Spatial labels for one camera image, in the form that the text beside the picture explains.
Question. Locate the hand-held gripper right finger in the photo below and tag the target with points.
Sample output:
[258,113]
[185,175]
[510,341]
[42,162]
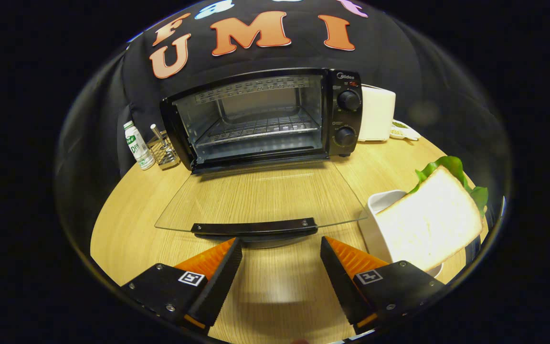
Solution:
[342,282]

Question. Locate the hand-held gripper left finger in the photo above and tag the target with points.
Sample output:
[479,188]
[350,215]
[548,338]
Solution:
[217,284]

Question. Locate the lettuce sandwich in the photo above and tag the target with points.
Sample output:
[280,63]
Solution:
[428,220]

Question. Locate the black toaster oven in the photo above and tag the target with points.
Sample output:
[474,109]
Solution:
[345,117]

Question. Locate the white slot toaster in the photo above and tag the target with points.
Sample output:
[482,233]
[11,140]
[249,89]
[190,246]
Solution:
[376,114]

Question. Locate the white plastic tray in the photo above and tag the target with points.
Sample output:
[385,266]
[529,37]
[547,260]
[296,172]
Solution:
[384,198]

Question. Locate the small white drink bottle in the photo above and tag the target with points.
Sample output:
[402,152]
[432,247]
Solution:
[137,145]

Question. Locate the small white snack dish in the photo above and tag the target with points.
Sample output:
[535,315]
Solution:
[403,131]

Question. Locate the metal utensil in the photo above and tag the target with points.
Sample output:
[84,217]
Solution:
[156,134]

